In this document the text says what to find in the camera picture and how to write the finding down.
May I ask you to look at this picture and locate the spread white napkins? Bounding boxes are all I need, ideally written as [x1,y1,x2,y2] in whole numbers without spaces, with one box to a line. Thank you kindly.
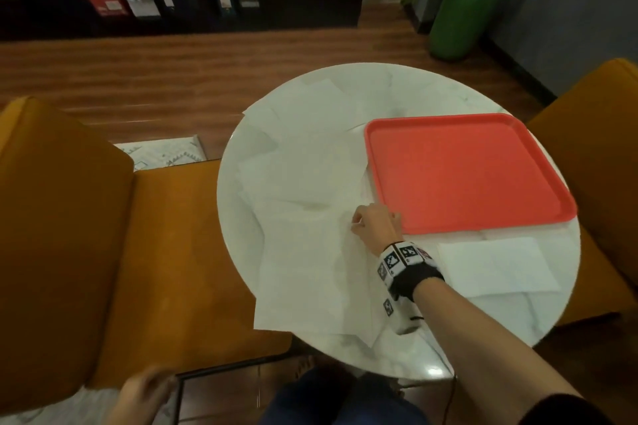
[235,76,379,221]

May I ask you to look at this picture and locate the black right wristband with markers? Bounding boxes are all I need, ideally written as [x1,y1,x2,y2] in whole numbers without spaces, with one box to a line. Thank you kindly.
[376,240,445,302]

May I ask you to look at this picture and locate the person's right hand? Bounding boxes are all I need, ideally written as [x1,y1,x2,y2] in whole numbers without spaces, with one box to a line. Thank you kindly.
[350,203,405,257]

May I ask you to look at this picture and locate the black right camera cable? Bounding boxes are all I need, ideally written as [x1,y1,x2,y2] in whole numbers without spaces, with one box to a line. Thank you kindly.
[441,372,457,425]

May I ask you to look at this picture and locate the person's black right sleeve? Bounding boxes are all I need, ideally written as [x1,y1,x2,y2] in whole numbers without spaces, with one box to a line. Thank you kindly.
[518,392,615,425]

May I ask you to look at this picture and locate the green plant pot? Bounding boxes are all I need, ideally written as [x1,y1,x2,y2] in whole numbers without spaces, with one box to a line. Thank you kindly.
[429,0,503,62]

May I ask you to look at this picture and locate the white booklet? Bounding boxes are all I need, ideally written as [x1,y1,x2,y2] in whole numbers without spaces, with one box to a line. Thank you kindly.
[127,0,161,18]

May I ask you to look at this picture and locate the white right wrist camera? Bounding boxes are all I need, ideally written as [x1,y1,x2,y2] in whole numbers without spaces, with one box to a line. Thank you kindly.
[381,290,425,336]

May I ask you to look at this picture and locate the white paper napkin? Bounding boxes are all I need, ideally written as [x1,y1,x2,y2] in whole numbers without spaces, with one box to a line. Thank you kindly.
[253,198,387,347]

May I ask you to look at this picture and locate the person's left hand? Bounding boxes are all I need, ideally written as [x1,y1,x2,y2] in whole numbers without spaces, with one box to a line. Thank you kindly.
[102,365,178,425]

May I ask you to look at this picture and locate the person's blue jeans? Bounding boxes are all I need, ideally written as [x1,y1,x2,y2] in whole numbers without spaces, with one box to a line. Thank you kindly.
[259,367,429,425]

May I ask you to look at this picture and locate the person's right forearm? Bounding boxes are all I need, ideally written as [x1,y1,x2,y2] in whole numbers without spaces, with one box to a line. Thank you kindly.
[412,278,584,425]

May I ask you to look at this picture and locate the mustard yellow upholstered chair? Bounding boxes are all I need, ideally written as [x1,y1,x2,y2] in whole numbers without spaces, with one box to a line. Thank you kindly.
[526,57,638,329]
[0,96,295,416]

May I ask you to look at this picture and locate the person's left foot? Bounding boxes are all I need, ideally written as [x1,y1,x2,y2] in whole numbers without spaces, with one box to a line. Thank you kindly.
[294,355,315,381]

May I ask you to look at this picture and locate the pale patterned rug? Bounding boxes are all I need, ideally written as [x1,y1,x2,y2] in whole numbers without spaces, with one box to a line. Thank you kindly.
[0,134,208,425]

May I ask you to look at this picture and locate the orange plastic tray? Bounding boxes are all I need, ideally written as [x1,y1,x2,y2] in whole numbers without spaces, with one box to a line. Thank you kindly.
[364,112,579,236]

